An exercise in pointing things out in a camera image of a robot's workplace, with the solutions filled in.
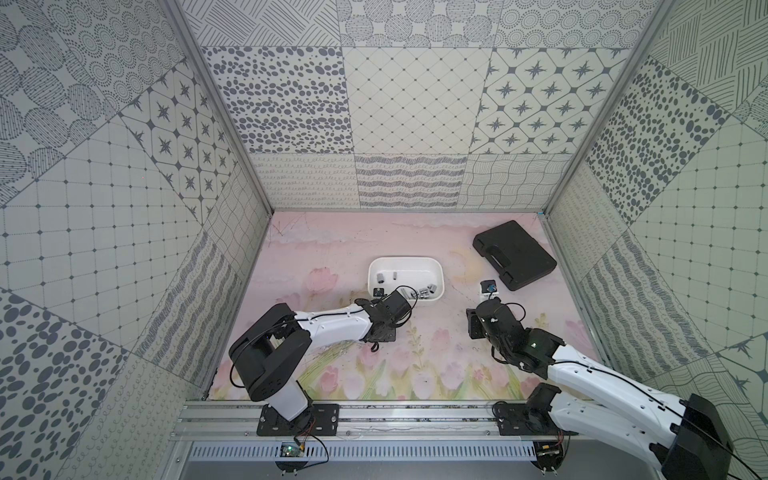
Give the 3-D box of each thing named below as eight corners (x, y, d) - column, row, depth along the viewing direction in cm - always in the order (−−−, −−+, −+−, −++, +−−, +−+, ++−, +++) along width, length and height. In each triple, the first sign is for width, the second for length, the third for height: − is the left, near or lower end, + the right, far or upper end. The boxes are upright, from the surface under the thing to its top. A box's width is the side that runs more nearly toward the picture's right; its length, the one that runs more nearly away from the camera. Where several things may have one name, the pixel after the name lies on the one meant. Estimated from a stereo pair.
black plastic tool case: (510, 293, 99) (515, 284, 95) (469, 245, 112) (472, 235, 108) (552, 271, 105) (558, 262, 101) (508, 228, 118) (513, 218, 114)
